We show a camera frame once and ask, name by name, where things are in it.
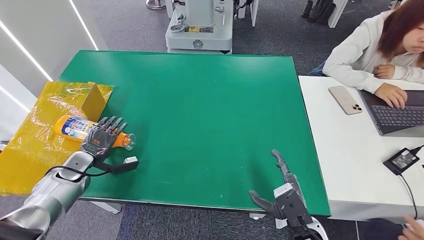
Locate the yellow taped cardboard box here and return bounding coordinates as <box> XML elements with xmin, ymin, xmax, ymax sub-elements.
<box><xmin>0</xmin><ymin>81</ymin><xmax>115</xmax><ymax>196</ymax></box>

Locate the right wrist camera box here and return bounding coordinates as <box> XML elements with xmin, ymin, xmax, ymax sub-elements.
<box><xmin>272</xmin><ymin>183</ymin><xmax>314</xmax><ymax>228</ymax></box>

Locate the grey-white lift column machine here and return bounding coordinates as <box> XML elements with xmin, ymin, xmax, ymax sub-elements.
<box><xmin>164</xmin><ymin>0</ymin><xmax>234</xmax><ymax>55</ymax></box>

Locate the black power adapter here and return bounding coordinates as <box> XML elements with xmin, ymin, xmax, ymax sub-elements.
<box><xmin>382</xmin><ymin>148</ymin><xmax>421</xmax><ymax>176</ymax></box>

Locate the person's left hand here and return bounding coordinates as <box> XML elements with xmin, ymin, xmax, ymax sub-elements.
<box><xmin>373</xmin><ymin>64</ymin><xmax>396</xmax><ymax>79</ymax></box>

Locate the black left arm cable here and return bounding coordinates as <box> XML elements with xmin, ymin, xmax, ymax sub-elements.
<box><xmin>44</xmin><ymin>163</ymin><xmax>100</xmax><ymax>183</ymax></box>

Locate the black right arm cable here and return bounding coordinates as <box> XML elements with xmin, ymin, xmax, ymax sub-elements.
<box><xmin>288</xmin><ymin>215</ymin><xmax>324</xmax><ymax>240</ymax></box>

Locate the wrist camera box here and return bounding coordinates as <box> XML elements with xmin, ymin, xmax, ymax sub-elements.
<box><xmin>272</xmin><ymin>183</ymin><xmax>314</xmax><ymax>228</ymax></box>
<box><xmin>97</xmin><ymin>156</ymin><xmax>140</xmax><ymax>175</ymax></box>

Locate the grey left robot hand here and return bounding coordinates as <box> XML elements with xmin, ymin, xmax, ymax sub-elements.
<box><xmin>80</xmin><ymin>115</ymin><xmax>129</xmax><ymax>163</ymax></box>

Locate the white stand frame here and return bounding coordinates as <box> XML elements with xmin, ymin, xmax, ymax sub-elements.
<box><xmin>236</xmin><ymin>0</ymin><xmax>260</xmax><ymax>27</ymax></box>

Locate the person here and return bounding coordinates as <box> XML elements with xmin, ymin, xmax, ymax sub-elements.
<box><xmin>308</xmin><ymin>0</ymin><xmax>424</xmax><ymax>109</ymax></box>

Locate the person's right hand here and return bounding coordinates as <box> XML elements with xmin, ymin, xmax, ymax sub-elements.
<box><xmin>374</xmin><ymin>82</ymin><xmax>408</xmax><ymax>109</ymax></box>

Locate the black adapter cable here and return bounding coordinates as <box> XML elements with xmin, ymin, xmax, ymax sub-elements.
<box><xmin>397</xmin><ymin>144</ymin><xmax>424</xmax><ymax>221</ymax></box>

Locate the black tube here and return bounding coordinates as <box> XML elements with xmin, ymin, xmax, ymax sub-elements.
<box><xmin>300</xmin><ymin>0</ymin><xmax>314</xmax><ymax>19</ymax></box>
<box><xmin>308</xmin><ymin>0</ymin><xmax>326</xmax><ymax>23</ymax></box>
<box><xmin>317</xmin><ymin>1</ymin><xmax>337</xmax><ymax>26</ymax></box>

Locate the white background desk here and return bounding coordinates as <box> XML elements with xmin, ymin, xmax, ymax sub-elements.
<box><xmin>327</xmin><ymin>0</ymin><xmax>350</xmax><ymax>29</ymax></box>

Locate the orange bottle with clear cap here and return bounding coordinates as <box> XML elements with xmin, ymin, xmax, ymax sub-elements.
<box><xmin>53</xmin><ymin>114</ymin><xmax>137</xmax><ymax>152</ymax></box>

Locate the person's hand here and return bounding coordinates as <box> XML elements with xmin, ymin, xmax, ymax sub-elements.
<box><xmin>373</xmin><ymin>64</ymin><xmax>396</xmax><ymax>79</ymax></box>
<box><xmin>374</xmin><ymin>82</ymin><xmax>408</xmax><ymax>109</ymax></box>
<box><xmin>397</xmin><ymin>215</ymin><xmax>424</xmax><ymax>240</ymax></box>

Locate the silver round stand base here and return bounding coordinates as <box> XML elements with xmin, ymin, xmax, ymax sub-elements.
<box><xmin>145</xmin><ymin>0</ymin><xmax>167</xmax><ymax>10</ymax></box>

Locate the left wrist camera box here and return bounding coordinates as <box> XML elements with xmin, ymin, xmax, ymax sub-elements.
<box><xmin>97</xmin><ymin>156</ymin><xmax>140</xmax><ymax>175</ymax></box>

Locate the grey laptop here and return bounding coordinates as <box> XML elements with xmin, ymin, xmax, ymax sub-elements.
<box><xmin>358</xmin><ymin>89</ymin><xmax>424</xmax><ymax>138</ymax></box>

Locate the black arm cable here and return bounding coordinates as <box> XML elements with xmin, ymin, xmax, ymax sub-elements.
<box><xmin>288</xmin><ymin>215</ymin><xmax>324</xmax><ymax>240</ymax></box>
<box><xmin>44</xmin><ymin>163</ymin><xmax>100</xmax><ymax>183</ymax></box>

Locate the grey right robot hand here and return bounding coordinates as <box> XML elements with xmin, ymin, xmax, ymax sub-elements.
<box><xmin>248</xmin><ymin>149</ymin><xmax>305</xmax><ymax>220</ymax></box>

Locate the beige smartphone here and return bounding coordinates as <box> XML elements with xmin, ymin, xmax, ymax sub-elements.
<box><xmin>328</xmin><ymin>85</ymin><xmax>364</xmax><ymax>116</ymax></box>

